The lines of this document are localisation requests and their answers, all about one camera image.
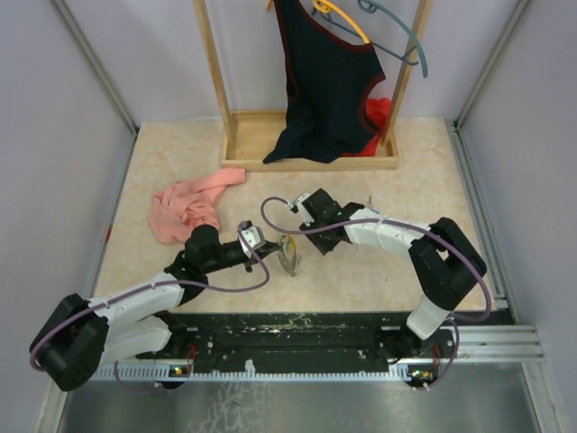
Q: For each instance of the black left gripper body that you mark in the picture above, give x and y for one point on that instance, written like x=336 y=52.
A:
x=229 y=257

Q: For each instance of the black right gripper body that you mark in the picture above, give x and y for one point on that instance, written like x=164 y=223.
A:
x=323 y=241

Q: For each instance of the large keyring with small rings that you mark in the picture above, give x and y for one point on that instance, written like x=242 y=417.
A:
x=288 y=255

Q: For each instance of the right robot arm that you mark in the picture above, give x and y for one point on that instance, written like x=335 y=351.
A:
x=446 y=264

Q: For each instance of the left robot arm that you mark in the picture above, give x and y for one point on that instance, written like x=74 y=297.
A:
x=82 y=335

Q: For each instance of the pink cloth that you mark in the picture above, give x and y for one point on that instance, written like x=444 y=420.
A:
x=186 y=204

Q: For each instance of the wooden clothes rack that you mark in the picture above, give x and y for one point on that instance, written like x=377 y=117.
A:
x=250 y=135

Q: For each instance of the red cloth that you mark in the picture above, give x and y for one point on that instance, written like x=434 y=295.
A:
x=377 y=111

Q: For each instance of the dark navy tank top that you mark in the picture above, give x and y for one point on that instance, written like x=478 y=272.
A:
x=328 y=83

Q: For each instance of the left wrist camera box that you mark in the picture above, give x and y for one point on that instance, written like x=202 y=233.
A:
x=250 y=237

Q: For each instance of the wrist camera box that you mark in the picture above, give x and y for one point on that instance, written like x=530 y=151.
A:
x=250 y=237
x=299 y=207

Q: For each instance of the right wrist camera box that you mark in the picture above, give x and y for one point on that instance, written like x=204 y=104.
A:
x=299 y=207

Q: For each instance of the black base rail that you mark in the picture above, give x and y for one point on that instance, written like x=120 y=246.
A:
x=301 y=343

